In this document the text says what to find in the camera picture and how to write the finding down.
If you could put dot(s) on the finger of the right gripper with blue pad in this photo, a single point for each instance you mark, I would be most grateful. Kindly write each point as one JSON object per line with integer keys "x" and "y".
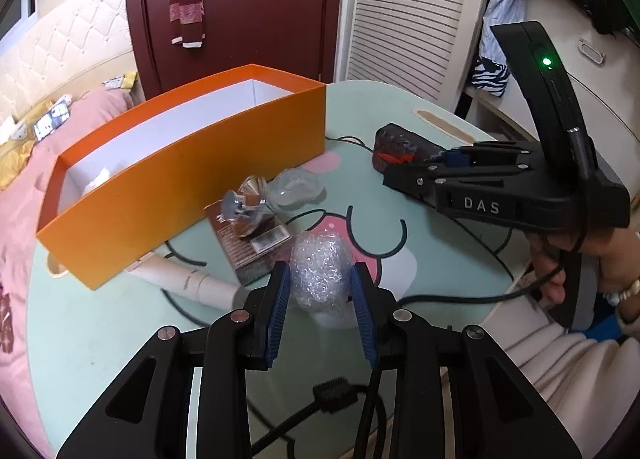
{"x": 457, "y": 156}

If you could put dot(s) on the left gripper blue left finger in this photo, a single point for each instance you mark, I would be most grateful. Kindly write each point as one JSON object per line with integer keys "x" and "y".
{"x": 269, "y": 305}

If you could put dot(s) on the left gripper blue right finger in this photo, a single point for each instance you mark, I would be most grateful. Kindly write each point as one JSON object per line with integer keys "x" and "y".
{"x": 374, "y": 307}

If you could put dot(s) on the brown packaged box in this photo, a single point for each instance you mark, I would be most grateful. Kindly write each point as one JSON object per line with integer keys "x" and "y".
{"x": 251, "y": 257}

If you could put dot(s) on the bubble wrap bundle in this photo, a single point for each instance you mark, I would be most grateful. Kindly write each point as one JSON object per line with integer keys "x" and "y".
{"x": 320, "y": 271}

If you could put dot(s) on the dark snack packet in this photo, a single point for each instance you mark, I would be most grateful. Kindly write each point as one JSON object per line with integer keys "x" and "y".
{"x": 394, "y": 144}

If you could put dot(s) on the clear plastic bag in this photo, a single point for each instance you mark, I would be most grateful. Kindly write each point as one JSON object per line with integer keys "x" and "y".
{"x": 293, "y": 186}

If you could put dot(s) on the white cream tube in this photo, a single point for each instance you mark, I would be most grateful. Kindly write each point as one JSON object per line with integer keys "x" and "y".
{"x": 189, "y": 283}

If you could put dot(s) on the right forearm white sleeve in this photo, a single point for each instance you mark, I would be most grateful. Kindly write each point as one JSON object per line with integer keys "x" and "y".
{"x": 589, "y": 385}

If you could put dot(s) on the person's right hand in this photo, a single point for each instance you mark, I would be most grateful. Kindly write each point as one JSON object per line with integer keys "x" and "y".
{"x": 558, "y": 260}

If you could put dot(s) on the white drawer cabinet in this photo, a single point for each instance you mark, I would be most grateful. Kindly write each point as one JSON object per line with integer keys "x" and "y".
{"x": 604, "y": 71}

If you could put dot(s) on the white louvered closet door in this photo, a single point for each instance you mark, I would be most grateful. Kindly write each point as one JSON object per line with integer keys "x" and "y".
{"x": 423, "y": 46}

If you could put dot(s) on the orange cardboard box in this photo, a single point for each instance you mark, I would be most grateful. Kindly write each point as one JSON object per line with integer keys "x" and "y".
{"x": 145, "y": 176}

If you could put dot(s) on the dark red wooden door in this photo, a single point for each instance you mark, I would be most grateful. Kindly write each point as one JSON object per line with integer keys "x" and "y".
{"x": 296, "y": 36}

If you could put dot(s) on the pink bed quilt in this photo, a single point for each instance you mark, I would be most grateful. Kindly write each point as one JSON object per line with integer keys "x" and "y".
{"x": 20, "y": 207}

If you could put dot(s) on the yellow blanket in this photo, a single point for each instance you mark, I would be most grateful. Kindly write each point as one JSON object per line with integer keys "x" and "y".
{"x": 36, "y": 125}

